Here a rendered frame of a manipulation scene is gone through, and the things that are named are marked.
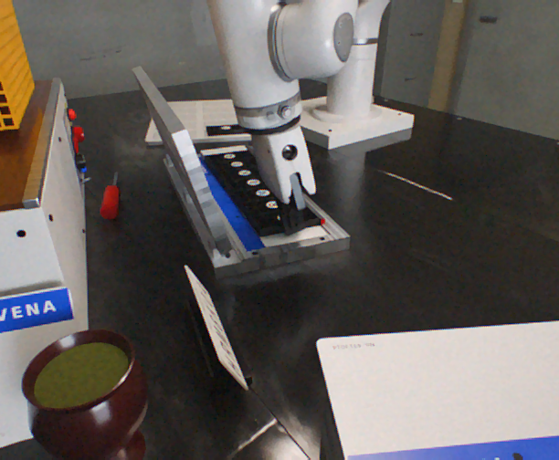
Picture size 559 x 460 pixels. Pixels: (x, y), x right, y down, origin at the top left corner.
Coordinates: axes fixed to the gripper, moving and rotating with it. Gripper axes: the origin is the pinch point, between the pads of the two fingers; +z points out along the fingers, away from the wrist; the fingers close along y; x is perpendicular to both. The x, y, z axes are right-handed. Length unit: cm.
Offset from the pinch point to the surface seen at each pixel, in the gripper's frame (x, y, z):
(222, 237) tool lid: 11.0, -4.0, -4.0
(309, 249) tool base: -0.4, -4.0, 3.4
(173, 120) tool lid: 11.7, 0.4, -18.9
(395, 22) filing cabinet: -181, 236, 33
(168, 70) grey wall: -16, 249, 23
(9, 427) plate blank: 35.3, -20.1, -4.0
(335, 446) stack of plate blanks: 11.4, -35.5, -4.9
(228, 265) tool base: 11.3, -4.0, 0.5
